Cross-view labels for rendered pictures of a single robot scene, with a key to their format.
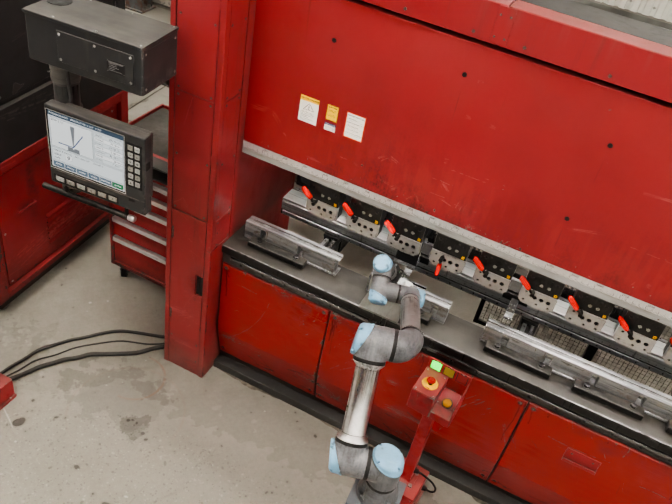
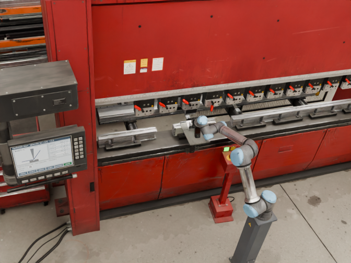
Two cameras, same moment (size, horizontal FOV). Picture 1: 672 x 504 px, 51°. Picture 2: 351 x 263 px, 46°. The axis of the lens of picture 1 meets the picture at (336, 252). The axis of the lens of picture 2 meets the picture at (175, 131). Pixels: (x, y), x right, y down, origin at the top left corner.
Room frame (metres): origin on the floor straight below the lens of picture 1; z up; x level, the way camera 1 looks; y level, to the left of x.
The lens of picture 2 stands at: (0.52, 1.59, 3.35)
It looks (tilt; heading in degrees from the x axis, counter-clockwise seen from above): 42 degrees down; 318
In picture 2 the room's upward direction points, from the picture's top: 8 degrees clockwise
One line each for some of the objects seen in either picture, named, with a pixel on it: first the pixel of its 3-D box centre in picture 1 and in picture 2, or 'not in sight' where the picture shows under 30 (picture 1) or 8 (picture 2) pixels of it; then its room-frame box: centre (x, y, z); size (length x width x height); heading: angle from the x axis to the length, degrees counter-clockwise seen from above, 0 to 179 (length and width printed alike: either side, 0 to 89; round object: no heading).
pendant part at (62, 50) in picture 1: (105, 119); (36, 132); (2.44, 1.02, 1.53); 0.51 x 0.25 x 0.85; 77
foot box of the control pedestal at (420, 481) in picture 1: (400, 487); (221, 208); (2.06, -0.55, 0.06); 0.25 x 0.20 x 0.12; 157
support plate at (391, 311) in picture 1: (388, 297); (195, 133); (2.35, -0.27, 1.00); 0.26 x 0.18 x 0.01; 162
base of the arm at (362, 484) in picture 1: (379, 485); (264, 209); (1.52, -0.33, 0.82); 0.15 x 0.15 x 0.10
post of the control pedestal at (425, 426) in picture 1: (419, 442); (226, 184); (2.09, -0.56, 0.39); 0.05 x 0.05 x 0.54; 67
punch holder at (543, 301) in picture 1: (542, 287); (254, 91); (2.31, -0.86, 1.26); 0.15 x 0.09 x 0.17; 72
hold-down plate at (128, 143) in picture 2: (277, 252); (123, 145); (2.62, 0.27, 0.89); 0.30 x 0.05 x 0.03; 72
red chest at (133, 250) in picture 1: (170, 209); (14, 159); (3.29, 1.00, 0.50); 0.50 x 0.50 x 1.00; 72
